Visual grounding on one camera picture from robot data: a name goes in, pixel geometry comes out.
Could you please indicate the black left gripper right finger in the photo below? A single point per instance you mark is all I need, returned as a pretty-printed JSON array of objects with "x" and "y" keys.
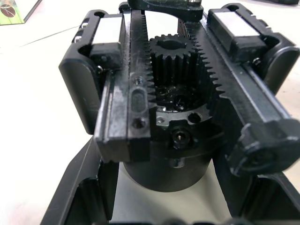
[{"x": 269, "y": 201}]

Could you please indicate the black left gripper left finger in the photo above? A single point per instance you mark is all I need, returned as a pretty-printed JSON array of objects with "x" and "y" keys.
[{"x": 79, "y": 194}]

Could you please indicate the green printed box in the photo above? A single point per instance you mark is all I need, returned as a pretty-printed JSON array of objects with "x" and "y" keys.
[{"x": 14, "y": 11}]

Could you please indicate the black gripper body with gear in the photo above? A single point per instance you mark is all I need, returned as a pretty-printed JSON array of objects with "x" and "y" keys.
[{"x": 178, "y": 93}]

